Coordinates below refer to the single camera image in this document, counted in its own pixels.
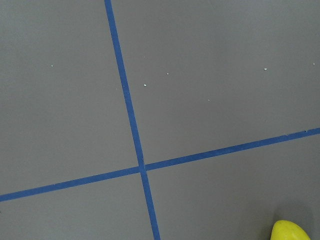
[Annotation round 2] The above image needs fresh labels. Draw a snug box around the yellow mango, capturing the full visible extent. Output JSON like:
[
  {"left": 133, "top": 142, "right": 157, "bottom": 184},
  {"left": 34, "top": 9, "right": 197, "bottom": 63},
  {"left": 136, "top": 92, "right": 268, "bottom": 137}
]
[{"left": 270, "top": 220, "right": 311, "bottom": 240}]

